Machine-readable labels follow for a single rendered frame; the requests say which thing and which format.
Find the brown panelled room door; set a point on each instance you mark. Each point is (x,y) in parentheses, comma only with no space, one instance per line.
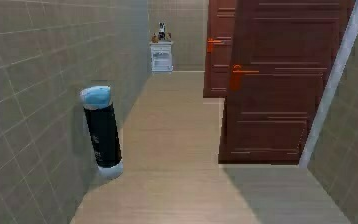
(273,83)
(218,50)

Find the white small cabinet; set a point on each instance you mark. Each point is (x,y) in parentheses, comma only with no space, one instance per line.
(161,57)

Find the black bin with blue lid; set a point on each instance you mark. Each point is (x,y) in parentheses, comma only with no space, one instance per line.
(103,133)

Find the black and white bottle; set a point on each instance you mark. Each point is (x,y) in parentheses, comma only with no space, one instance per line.
(161,31)

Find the small brown object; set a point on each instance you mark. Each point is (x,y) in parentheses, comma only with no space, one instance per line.
(154,38)
(168,36)

